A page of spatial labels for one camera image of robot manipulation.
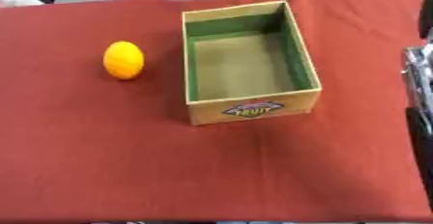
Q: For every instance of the tan cardboard box green inside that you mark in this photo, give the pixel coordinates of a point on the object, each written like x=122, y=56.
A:
x=251, y=109

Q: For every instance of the yellow orange oval toy fruit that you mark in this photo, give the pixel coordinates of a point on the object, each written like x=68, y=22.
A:
x=123, y=60

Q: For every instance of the silver and black right robot arm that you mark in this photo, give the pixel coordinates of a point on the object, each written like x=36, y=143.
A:
x=422, y=73

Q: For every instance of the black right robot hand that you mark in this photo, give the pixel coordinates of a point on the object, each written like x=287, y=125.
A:
x=427, y=17

